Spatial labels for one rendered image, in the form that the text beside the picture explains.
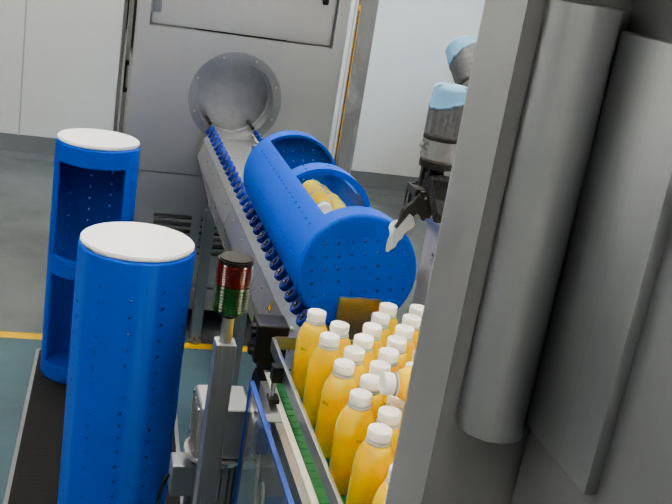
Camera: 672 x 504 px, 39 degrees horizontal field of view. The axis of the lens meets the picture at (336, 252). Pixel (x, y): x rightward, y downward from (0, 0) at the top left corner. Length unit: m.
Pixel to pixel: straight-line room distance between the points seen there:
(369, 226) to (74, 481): 1.01
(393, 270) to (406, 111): 5.31
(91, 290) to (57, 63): 4.91
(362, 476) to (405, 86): 6.04
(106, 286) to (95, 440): 0.41
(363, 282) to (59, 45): 5.17
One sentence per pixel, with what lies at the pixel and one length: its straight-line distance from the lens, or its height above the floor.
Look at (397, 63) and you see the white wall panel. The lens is 7.40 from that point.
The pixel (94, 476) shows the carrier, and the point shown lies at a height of 0.44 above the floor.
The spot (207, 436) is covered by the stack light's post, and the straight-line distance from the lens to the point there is 1.79.
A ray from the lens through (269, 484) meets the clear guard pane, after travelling 1.73.
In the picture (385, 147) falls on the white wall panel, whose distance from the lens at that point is 7.50.
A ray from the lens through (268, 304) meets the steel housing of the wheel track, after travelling 2.52.
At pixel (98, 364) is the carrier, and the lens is 2.40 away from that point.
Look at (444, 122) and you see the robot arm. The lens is 1.90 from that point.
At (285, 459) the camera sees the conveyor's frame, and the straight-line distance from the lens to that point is 1.80.
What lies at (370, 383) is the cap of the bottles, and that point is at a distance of 1.69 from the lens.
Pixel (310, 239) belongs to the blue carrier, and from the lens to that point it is 2.15.
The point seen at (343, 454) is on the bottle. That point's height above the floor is 0.98.
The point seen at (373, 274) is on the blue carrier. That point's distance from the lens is 2.21.
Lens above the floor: 1.80
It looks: 18 degrees down
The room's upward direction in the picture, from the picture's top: 9 degrees clockwise
